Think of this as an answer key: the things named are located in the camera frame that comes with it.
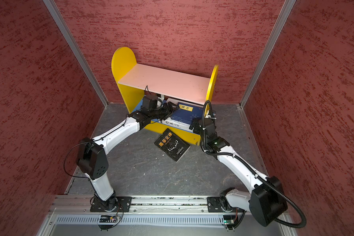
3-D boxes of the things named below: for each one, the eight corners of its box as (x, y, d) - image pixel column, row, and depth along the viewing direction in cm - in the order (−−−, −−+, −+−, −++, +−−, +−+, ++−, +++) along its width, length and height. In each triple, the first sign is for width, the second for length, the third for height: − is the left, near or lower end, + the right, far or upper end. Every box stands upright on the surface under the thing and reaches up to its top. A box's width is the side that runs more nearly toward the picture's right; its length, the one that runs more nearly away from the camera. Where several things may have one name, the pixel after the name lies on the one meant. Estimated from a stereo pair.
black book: (153, 143, 99) (152, 142, 97) (168, 130, 106) (167, 128, 104) (176, 163, 90) (176, 161, 88) (190, 146, 97) (191, 145, 96)
